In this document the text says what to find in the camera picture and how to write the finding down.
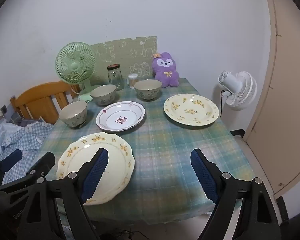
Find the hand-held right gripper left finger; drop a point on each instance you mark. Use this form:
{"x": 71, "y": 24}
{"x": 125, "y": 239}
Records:
{"x": 95, "y": 176}

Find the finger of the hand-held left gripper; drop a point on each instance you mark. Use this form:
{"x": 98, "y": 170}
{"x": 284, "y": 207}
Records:
{"x": 12, "y": 158}
{"x": 45, "y": 161}

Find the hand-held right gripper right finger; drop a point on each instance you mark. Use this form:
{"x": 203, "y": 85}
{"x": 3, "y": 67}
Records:
{"x": 203, "y": 177}

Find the cream floral scalloped plate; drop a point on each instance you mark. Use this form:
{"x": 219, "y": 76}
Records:
{"x": 116, "y": 155}

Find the grey-green floral ceramic bowl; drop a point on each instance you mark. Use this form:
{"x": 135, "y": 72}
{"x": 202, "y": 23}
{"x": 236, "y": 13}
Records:
{"x": 147, "y": 86}
{"x": 103, "y": 91}
{"x": 72, "y": 112}

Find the blue checked cloth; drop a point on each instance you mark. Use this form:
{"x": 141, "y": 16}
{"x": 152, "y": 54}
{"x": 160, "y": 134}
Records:
{"x": 27, "y": 136}

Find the grey patterned cloth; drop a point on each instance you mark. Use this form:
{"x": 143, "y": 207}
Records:
{"x": 21, "y": 123}

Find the black door base block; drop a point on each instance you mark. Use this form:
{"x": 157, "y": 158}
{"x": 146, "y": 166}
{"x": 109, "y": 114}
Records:
{"x": 237, "y": 133}

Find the white plate purple flower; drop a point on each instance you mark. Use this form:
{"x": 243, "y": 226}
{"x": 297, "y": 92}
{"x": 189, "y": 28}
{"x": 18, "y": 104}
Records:
{"x": 120, "y": 118}

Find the cream floral round plate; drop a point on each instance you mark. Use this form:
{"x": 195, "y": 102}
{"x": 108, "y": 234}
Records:
{"x": 190, "y": 110}

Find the white clip fan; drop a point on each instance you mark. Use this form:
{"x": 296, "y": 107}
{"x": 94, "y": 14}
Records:
{"x": 240, "y": 90}

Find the green desk fan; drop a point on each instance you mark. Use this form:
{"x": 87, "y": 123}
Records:
{"x": 75, "y": 66}

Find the glass jar black lid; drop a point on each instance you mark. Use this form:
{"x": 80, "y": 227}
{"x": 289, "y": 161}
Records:
{"x": 115, "y": 77}

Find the cotton swab container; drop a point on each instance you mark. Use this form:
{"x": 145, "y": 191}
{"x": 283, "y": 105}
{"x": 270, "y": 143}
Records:
{"x": 133, "y": 81}

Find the purple plush toy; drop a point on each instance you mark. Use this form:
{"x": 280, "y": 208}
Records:
{"x": 166, "y": 76}

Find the green patterned board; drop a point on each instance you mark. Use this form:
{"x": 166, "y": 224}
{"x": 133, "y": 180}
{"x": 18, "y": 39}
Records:
{"x": 125, "y": 52}

